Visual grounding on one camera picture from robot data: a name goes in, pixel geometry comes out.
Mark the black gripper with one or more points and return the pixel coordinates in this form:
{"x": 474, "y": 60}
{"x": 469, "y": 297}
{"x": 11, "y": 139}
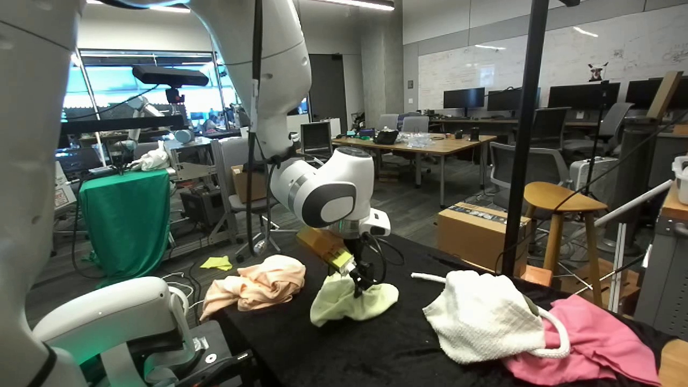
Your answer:
{"x": 364, "y": 255}

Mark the pale yellow cloth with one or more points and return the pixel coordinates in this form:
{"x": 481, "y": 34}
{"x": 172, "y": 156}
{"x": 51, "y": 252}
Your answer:
{"x": 345, "y": 304}

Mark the peach cloth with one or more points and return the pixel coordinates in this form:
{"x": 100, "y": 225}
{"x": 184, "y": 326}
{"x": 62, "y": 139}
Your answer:
{"x": 259, "y": 281}

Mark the white cloth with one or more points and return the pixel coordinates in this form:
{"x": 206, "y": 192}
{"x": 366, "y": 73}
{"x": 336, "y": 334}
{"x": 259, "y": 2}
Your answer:
{"x": 487, "y": 313}

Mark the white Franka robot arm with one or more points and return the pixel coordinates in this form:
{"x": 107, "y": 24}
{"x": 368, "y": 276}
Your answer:
{"x": 286, "y": 72}

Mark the black velvet tablecloth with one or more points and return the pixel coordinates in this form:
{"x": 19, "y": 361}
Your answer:
{"x": 373, "y": 350}

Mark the cardboard box with black strip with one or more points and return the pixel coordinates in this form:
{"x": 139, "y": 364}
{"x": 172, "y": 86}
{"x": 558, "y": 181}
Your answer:
{"x": 474, "y": 237}

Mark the yellow rag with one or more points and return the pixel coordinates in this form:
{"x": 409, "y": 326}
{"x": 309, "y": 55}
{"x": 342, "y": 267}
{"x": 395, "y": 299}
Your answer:
{"x": 219, "y": 262}

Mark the open brown cardboard box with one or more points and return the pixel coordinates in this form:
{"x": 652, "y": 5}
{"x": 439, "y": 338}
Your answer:
{"x": 249, "y": 188}

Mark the wooden desk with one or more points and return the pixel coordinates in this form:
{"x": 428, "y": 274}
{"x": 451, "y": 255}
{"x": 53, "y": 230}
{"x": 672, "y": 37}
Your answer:
{"x": 437, "y": 145}

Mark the orange flat board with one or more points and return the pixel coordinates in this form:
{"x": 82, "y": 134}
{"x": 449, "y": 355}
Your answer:
{"x": 536, "y": 276}

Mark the grey office chair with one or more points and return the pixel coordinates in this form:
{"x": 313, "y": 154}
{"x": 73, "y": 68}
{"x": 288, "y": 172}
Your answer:
{"x": 234, "y": 153}

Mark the wooden stool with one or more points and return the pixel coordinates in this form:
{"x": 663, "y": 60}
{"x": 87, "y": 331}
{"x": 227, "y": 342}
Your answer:
{"x": 560, "y": 195}

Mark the dark office chair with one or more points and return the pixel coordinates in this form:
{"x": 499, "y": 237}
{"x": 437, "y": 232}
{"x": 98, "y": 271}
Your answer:
{"x": 545, "y": 142}

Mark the black vertical pole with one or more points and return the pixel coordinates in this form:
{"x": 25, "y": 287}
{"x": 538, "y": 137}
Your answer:
{"x": 527, "y": 107}

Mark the pink cloth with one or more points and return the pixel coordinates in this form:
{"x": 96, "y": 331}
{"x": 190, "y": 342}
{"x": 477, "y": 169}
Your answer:
{"x": 603, "y": 350}

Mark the green draped cloth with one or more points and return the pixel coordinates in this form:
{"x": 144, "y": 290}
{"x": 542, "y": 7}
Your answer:
{"x": 126, "y": 221}

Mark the silver metal pole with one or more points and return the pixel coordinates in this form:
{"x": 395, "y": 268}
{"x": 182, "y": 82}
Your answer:
{"x": 636, "y": 202}

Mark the wide black computer monitor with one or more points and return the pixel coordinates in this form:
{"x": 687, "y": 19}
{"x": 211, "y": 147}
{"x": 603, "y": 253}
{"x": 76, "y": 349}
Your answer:
{"x": 583, "y": 96}

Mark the wooden top workbench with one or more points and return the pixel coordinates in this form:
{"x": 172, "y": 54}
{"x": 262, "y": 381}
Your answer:
{"x": 667, "y": 271}

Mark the light wooden table board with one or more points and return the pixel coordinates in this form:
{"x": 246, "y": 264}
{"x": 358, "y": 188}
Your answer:
{"x": 676, "y": 366}

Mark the leaning wooden board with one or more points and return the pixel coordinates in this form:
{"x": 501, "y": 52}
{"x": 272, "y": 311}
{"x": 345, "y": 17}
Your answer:
{"x": 666, "y": 93}

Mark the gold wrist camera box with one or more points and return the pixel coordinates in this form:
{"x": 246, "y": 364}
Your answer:
{"x": 323, "y": 246}

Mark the white table frame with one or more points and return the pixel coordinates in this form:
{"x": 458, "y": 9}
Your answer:
{"x": 618, "y": 268}

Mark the black stereo camera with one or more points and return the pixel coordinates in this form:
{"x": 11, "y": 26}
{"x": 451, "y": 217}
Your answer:
{"x": 172, "y": 75}

